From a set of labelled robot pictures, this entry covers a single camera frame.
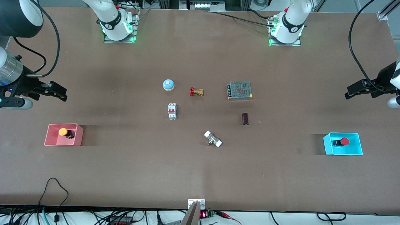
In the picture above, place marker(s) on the grey camera pole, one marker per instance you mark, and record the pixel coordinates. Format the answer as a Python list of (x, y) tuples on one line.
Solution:
[(191, 215)]

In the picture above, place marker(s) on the metal mesh power supply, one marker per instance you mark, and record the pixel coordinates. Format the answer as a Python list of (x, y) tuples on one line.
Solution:
[(240, 90)]

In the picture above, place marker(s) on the red push button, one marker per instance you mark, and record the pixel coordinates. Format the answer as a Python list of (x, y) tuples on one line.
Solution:
[(345, 141)]

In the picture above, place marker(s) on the dark brown cylinder capacitor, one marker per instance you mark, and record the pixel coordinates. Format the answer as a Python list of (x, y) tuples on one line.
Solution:
[(245, 119)]

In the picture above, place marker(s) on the white circuit breaker red switch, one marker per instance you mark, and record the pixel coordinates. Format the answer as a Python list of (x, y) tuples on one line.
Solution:
[(172, 111)]

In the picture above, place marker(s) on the yellow push button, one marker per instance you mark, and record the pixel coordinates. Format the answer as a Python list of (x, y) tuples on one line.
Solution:
[(62, 132)]

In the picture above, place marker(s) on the metal fitting white caps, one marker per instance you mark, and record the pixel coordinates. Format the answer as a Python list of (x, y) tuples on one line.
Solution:
[(212, 139)]

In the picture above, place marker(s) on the white pole bracket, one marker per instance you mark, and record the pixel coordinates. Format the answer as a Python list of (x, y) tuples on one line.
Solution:
[(202, 203)]

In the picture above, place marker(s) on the blue plastic bin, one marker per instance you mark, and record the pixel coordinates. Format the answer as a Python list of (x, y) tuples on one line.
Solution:
[(328, 147)]

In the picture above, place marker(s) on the red digit display module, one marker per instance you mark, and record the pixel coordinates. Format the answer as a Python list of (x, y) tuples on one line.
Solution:
[(203, 214)]

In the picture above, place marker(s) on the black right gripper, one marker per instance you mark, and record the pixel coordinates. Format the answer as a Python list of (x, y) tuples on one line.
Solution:
[(21, 84)]

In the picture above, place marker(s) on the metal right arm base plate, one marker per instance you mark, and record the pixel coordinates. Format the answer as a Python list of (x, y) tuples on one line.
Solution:
[(135, 31)]

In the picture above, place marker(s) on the white power strip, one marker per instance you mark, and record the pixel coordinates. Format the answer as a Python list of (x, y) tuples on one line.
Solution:
[(201, 4)]

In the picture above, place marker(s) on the aluminium frame corner profile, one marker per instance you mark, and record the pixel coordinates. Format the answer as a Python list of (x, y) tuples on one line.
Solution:
[(386, 12)]

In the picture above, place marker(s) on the red alligator clip lead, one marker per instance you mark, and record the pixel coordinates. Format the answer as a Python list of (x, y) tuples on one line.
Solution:
[(226, 215)]

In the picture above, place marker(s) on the blue white dome button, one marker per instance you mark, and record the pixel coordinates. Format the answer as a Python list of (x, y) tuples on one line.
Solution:
[(168, 84)]

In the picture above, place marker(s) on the pink plastic bin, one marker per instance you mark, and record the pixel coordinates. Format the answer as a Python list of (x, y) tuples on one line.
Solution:
[(53, 140)]

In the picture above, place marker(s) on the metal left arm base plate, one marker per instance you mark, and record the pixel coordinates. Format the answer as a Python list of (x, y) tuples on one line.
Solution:
[(297, 44)]

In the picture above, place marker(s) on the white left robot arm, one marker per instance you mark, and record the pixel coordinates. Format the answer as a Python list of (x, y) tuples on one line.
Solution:
[(292, 22)]

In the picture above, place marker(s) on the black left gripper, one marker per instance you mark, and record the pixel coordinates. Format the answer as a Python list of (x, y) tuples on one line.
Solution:
[(383, 80)]

